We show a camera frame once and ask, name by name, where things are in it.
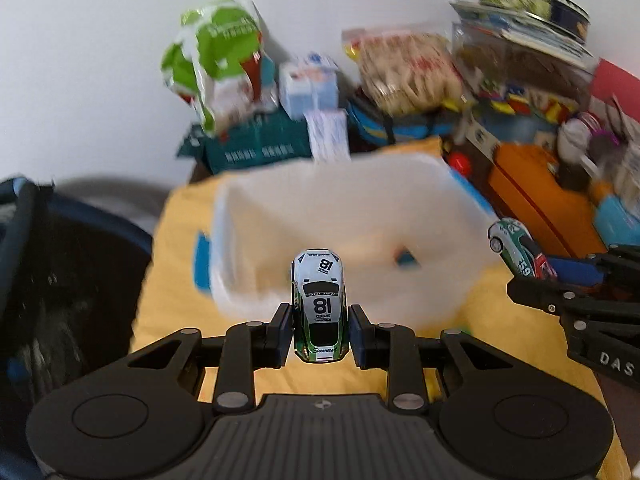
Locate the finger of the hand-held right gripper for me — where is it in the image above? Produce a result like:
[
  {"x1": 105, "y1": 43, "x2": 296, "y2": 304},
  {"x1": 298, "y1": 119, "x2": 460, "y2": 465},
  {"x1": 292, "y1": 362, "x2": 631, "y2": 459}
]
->
[
  {"x1": 507, "y1": 276, "x2": 601, "y2": 318},
  {"x1": 547, "y1": 245, "x2": 640, "y2": 286}
]

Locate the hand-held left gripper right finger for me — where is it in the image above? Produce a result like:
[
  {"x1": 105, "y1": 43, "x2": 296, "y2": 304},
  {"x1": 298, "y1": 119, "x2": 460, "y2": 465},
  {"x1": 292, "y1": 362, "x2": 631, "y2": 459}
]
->
[{"x1": 348, "y1": 304, "x2": 511, "y2": 413}]

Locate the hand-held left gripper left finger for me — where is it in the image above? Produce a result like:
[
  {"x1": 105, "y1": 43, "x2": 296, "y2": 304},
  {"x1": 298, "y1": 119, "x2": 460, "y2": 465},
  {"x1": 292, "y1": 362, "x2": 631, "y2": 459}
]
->
[{"x1": 127, "y1": 304, "x2": 293, "y2": 413}]

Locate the white green toy race car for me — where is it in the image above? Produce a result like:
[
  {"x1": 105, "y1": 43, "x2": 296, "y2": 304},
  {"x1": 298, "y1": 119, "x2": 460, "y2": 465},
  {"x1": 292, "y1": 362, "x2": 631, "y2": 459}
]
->
[{"x1": 290, "y1": 249, "x2": 351, "y2": 365}]

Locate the white green red toy car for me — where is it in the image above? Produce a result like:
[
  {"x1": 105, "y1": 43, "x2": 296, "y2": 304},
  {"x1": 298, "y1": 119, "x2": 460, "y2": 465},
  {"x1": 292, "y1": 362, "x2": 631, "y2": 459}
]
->
[{"x1": 487, "y1": 218, "x2": 560, "y2": 279}]

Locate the white plastic storage bin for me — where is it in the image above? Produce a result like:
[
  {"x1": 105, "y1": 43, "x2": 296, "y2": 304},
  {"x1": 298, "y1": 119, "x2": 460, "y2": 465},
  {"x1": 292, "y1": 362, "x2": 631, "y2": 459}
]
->
[{"x1": 195, "y1": 152, "x2": 501, "y2": 333}]

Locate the light blue plastic item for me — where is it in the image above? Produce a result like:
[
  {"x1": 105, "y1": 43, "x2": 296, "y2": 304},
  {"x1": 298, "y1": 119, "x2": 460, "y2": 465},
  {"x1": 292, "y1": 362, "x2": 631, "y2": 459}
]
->
[{"x1": 594, "y1": 195, "x2": 640, "y2": 251}]

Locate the orange box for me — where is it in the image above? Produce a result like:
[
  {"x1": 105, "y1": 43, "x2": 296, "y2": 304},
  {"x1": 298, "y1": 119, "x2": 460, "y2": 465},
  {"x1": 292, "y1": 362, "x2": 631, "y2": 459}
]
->
[{"x1": 487, "y1": 142, "x2": 606, "y2": 258}]

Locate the white cup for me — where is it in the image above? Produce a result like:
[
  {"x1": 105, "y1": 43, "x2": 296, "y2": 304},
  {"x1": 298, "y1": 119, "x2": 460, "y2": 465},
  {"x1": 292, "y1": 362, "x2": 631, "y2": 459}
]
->
[{"x1": 557, "y1": 120, "x2": 593, "y2": 161}]

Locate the yellow cloth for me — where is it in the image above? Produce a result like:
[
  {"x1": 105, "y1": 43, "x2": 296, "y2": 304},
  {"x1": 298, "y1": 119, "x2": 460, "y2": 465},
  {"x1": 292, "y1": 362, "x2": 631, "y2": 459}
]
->
[{"x1": 130, "y1": 135, "x2": 626, "y2": 480}]

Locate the red ball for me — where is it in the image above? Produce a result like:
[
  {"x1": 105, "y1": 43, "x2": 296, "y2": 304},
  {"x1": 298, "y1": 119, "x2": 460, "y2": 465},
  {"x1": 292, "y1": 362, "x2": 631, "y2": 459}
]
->
[{"x1": 446, "y1": 152, "x2": 472, "y2": 176}]

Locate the red card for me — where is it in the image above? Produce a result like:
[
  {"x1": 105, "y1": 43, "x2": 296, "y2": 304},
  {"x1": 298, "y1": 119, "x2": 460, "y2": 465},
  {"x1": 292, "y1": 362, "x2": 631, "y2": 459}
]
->
[{"x1": 587, "y1": 59, "x2": 640, "y2": 123}]

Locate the dark teal package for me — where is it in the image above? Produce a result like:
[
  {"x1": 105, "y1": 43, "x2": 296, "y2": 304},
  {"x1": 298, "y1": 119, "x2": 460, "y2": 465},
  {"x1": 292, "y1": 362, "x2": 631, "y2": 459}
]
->
[{"x1": 176, "y1": 110, "x2": 313, "y2": 176}]

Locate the white printed sachet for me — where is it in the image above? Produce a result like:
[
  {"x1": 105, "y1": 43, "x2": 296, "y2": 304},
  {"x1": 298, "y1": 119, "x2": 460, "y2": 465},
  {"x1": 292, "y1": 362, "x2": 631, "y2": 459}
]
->
[{"x1": 305, "y1": 109, "x2": 351, "y2": 163}]

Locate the clear box of colourful blocks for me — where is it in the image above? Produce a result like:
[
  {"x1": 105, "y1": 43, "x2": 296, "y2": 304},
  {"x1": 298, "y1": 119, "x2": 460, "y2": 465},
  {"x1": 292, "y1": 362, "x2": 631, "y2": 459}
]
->
[{"x1": 452, "y1": 22, "x2": 601, "y2": 126}]

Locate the blue yellow fabric bag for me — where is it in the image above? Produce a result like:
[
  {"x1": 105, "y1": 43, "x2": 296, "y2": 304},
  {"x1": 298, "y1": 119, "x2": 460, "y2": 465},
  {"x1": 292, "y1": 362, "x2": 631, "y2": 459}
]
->
[{"x1": 346, "y1": 95, "x2": 468, "y2": 147}]

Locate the dark bin with black liner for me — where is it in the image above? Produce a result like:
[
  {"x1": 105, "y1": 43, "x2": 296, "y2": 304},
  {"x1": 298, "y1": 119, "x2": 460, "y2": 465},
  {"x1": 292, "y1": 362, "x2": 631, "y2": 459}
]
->
[{"x1": 0, "y1": 175, "x2": 156, "y2": 480}]

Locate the stack of booklets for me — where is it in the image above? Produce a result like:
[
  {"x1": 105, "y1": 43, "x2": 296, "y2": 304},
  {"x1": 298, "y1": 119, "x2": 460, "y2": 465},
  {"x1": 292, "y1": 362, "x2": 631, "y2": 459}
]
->
[{"x1": 450, "y1": 0, "x2": 596, "y2": 61}]

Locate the light blue tissue pack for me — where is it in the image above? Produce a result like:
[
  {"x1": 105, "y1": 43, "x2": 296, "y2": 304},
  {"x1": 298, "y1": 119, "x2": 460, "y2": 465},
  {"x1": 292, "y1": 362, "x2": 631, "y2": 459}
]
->
[{"x1": 278, "y1": 52, "x2": 340, "y2": 116}]

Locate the white teal packet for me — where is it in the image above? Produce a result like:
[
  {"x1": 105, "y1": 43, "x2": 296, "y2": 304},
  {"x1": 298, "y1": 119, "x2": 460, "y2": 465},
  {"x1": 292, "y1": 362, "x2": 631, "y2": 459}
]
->
[{"x1": 250, "y1": 55, "x2": 279, "y2": 111}]

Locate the clear bag of noodles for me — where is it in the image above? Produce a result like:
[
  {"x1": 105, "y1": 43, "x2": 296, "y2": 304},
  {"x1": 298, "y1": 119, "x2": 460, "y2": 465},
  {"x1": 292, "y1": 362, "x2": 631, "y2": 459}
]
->
[{"x1": 342, "y1": 22, "x2": 473, "y2": 116}]

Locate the round printed tin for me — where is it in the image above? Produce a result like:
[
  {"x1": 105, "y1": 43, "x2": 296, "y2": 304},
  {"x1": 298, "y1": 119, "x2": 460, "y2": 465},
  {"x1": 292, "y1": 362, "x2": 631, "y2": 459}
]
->
[{"x1": 477, "y1": 0, "x2": 592, "y2": 43}]

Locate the green white paper bag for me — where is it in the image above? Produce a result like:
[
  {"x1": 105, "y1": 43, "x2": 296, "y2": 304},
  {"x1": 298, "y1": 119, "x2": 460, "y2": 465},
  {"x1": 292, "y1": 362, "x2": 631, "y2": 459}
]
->
[{"x1": 160, "y1": 0, "x2": 266, "y2": 136}]

